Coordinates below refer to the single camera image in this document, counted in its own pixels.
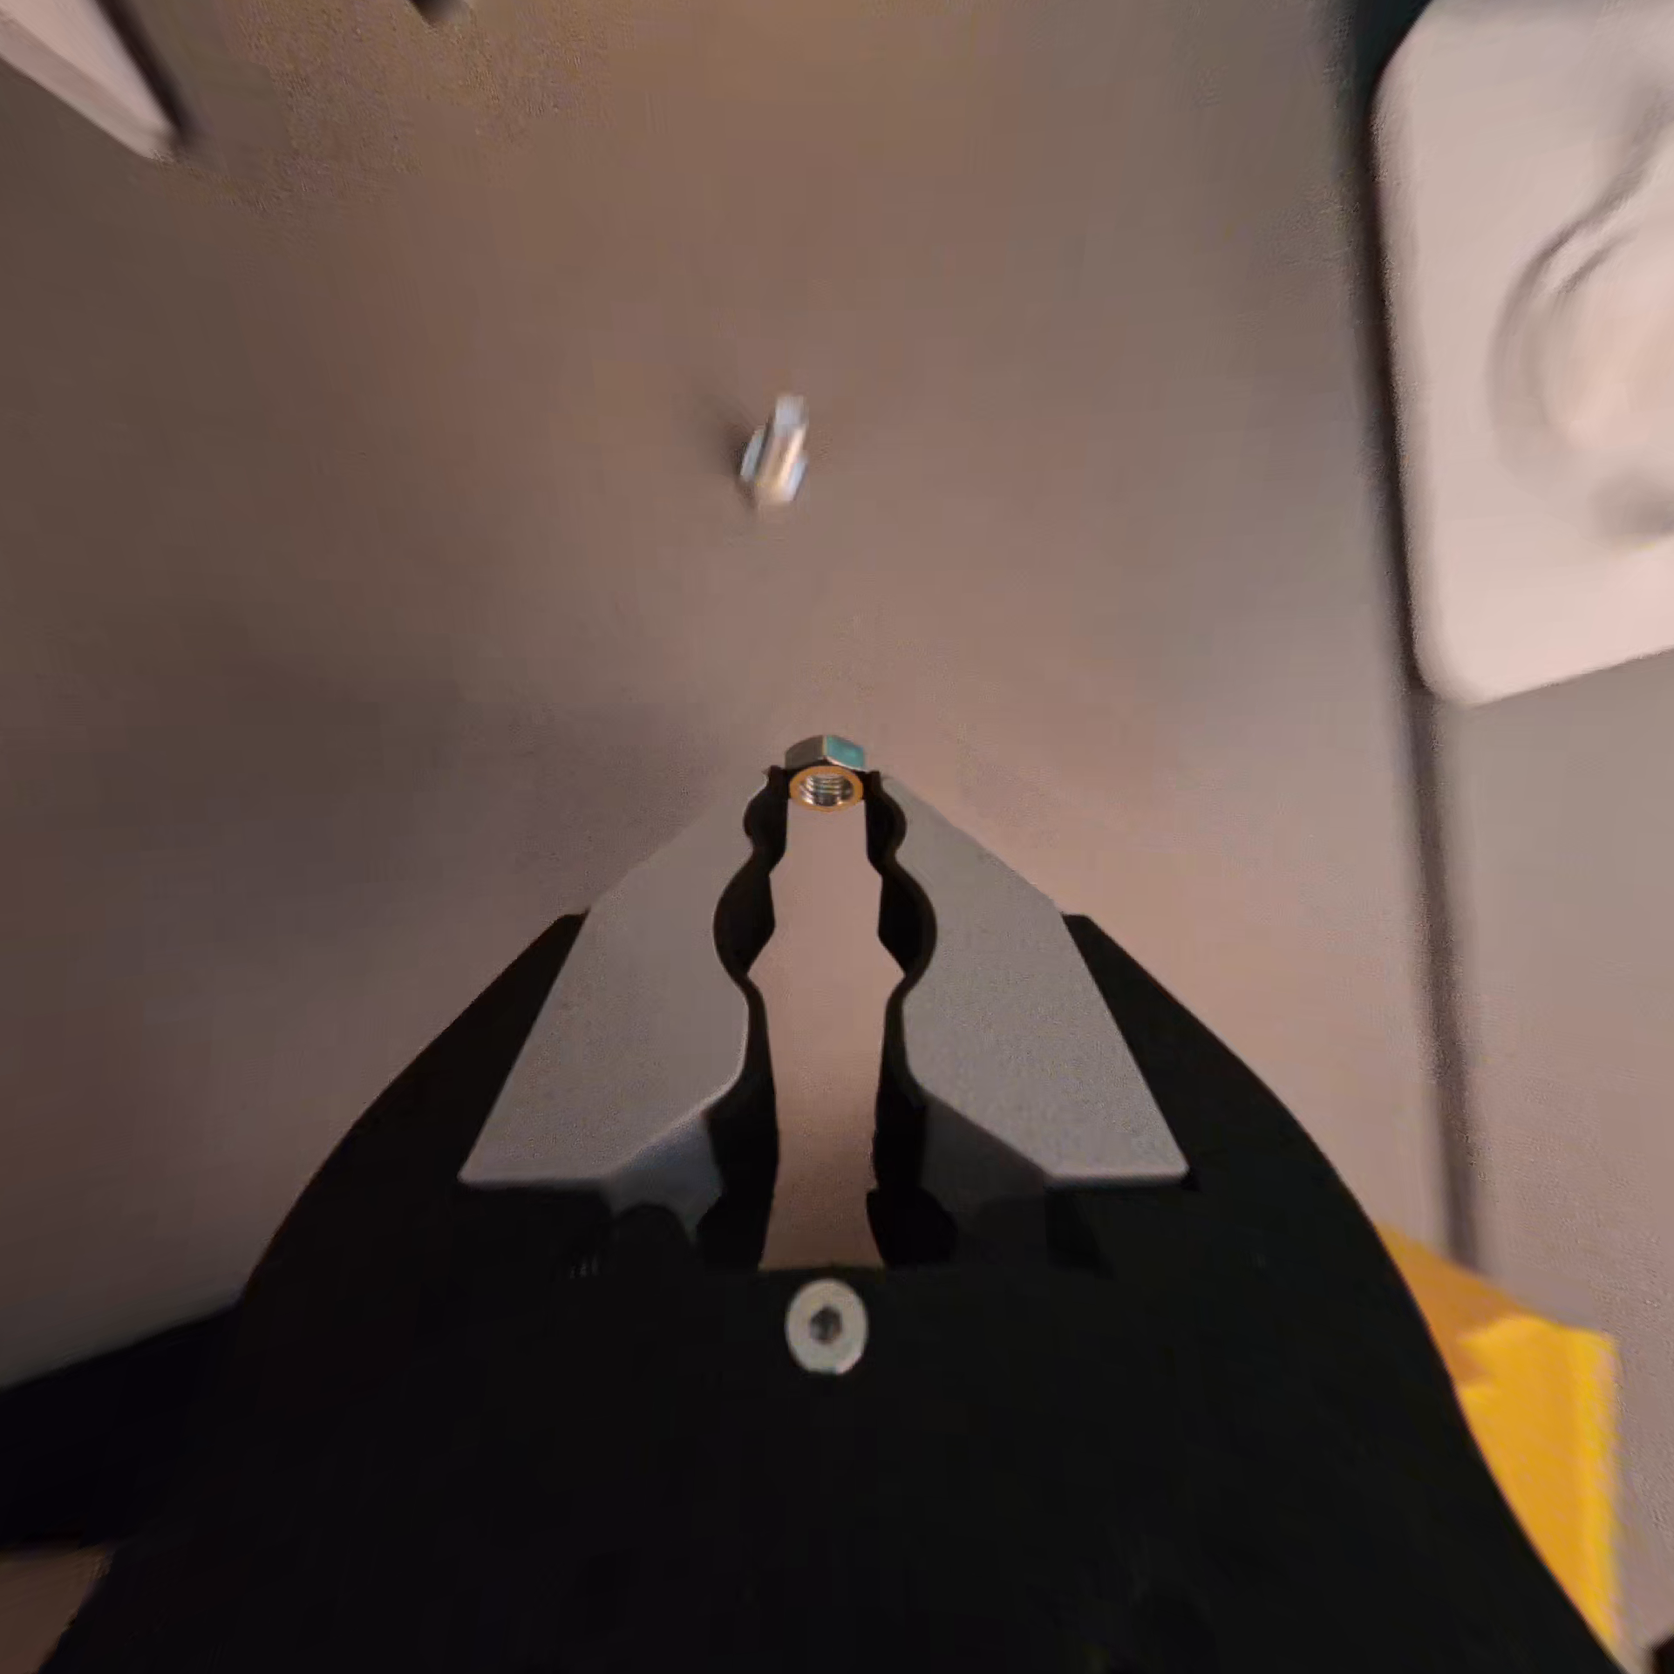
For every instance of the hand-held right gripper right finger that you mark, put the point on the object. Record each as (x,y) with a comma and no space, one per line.
(1031,1046)

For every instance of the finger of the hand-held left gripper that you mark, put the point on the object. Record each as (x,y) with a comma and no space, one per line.
(75,67)

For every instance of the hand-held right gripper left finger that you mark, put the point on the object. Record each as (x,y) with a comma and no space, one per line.
(614,1046)

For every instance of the steel hex nut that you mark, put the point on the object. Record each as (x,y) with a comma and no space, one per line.
(842,755)

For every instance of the steel hex bolt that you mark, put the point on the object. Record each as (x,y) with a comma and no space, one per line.
(773,450)

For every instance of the yellow plastic bin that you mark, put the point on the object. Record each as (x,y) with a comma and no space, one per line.
(1535,1435)

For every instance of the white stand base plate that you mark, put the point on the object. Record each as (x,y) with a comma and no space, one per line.
(1480,389)

